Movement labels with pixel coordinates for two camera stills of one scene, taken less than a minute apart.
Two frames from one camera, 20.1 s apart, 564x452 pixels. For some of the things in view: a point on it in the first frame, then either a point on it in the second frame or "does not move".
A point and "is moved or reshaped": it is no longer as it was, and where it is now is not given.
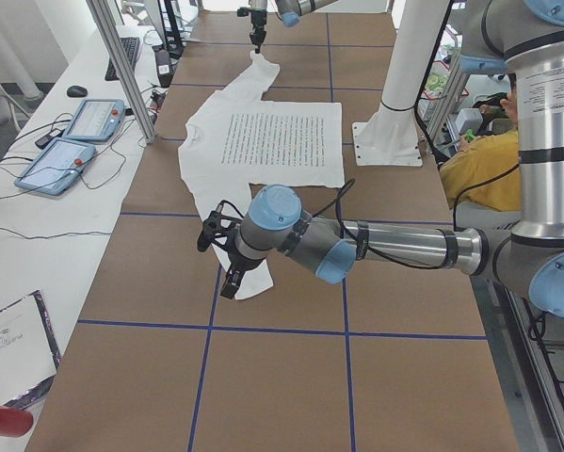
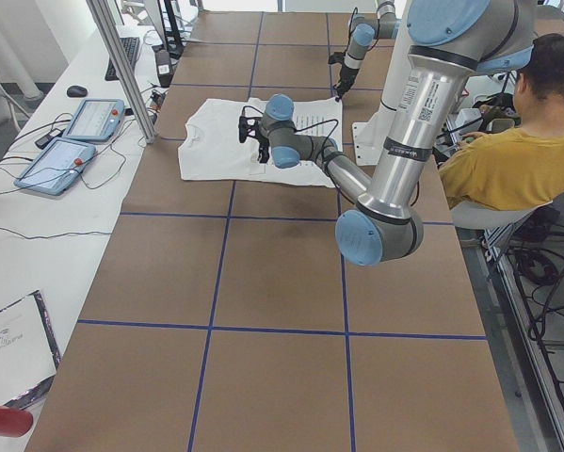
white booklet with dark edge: x=19 y=353 does not move
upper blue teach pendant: x=95 y=120 does not move
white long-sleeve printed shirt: x=233 y=146 is moved or reshaped
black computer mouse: x=76 y=91 does not move
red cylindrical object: x=0 y=420 does not move
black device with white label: x=164 y=68 does not move
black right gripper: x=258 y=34 to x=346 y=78
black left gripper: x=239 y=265 to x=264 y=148
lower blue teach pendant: x=56 y=167 does not move
